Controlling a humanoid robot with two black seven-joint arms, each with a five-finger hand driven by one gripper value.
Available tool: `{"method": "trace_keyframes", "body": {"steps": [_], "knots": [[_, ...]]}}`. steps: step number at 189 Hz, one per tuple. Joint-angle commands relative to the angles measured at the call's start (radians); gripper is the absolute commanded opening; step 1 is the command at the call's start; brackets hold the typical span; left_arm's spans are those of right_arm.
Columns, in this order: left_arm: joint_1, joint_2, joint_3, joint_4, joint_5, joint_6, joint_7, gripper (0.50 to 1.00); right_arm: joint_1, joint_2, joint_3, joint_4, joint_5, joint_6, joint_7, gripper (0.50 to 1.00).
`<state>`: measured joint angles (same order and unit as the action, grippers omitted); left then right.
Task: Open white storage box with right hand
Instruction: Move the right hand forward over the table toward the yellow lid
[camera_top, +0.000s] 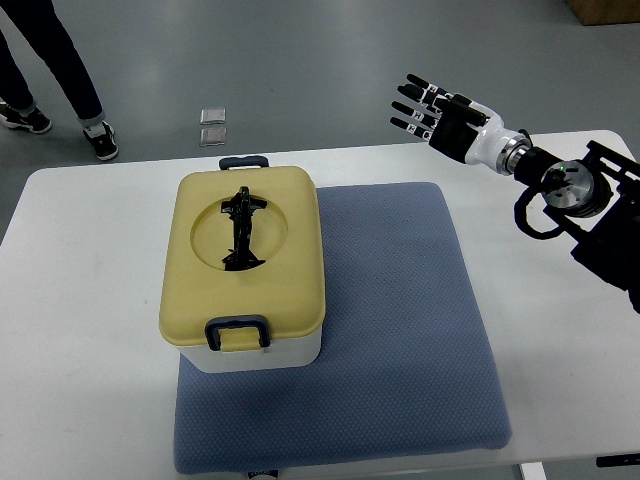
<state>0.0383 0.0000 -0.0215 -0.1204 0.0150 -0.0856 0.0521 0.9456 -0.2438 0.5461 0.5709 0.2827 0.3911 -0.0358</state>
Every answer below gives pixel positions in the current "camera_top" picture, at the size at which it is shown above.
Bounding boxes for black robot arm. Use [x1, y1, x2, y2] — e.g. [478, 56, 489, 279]
[504, 138, 639, 310]

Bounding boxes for person's dark trouser legs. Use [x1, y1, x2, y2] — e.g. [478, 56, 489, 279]
[1, 1, 105, 128]

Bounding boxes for black white sneaker right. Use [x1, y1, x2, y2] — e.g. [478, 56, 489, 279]
[83, 121, 119, 161]

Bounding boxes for upper metal floor plate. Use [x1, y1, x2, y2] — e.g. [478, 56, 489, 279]
[200, 107, 226, 125]

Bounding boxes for white storage box base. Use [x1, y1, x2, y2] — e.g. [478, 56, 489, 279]
[178, 326, 323, 373]

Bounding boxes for yellow box lid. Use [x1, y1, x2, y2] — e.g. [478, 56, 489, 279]
[159, 166, 326, 352]

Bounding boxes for brown cardboard box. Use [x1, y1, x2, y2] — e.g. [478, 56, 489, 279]
[566, 0, 639, 26]

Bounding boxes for blue grey cushion mat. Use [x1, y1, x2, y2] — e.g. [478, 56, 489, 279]
[174, 182, 512, 474]

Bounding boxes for white table leg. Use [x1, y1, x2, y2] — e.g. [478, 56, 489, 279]
[519, 462, 547, 480]

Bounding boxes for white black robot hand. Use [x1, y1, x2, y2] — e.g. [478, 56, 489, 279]
[390, 74, 529, 174]

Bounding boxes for black table edge bracket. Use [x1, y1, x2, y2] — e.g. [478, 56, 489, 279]
[596, 453, 640, 468]

